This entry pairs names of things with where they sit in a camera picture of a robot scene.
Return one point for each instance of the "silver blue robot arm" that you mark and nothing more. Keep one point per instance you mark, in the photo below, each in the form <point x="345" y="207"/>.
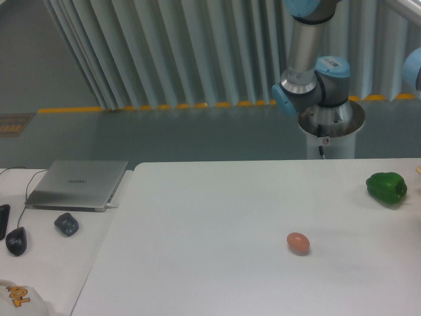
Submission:
<point x="306" y="56"/>

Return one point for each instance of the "green bell pepper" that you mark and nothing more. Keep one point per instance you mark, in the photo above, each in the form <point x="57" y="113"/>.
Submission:
<point x="387" y="187"/>

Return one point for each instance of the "brown egg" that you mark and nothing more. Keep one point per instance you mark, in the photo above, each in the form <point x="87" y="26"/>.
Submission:
<point x="298" y="243"/>

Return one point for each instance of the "white folding curtain screen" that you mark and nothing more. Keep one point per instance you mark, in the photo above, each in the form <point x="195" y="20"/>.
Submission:
<point x="155" y="54"/>

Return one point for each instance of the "silver closed laptop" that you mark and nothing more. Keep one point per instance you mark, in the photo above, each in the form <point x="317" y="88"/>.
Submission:
<point x="77" y="185"/>

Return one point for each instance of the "black computer mouse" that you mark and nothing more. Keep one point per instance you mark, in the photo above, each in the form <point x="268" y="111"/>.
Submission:
<point x="16" y="241"/>

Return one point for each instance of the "black flat device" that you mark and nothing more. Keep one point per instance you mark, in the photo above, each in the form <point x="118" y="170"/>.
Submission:
<point x="4" y="219"/>

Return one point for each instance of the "white cap orange letters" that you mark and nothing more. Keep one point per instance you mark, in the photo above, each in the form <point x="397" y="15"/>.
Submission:
<point x="21" y="300"/>

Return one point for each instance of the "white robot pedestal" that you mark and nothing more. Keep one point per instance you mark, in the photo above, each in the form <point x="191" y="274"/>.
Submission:
<point x="331" y="132"/>

